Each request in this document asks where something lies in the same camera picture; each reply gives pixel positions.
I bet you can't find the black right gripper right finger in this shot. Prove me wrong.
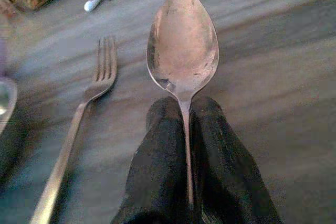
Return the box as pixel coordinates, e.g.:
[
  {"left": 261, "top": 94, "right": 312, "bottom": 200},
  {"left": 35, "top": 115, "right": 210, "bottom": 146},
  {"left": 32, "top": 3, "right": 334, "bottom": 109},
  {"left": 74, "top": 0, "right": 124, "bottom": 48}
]
[{"left": 189, "top": 96, "right": 283, "bottom": 224}]

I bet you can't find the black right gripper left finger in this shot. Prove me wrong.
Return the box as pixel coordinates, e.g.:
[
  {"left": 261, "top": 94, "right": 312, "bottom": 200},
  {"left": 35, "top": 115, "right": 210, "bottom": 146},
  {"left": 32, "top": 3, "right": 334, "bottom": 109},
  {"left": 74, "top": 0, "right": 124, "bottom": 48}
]
[{"left": 111, "top": 96, "right": 194, "bottom": 224}]

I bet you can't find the large silver metal spoon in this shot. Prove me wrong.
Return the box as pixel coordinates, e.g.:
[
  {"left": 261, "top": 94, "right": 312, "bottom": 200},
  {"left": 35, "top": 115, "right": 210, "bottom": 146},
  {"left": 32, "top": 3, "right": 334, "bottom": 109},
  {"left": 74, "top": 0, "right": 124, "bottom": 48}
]
[{"left": 146, "top": 0, "right": 220, "bottom": 205}]

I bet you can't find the silver metal fork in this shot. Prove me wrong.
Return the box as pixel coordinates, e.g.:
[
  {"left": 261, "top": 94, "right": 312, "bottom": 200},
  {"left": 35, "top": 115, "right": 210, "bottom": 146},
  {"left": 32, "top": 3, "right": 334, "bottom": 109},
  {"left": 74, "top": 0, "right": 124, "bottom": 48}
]
[{"left": 29, "top": 36, "right": 118, "bottom": 224}]

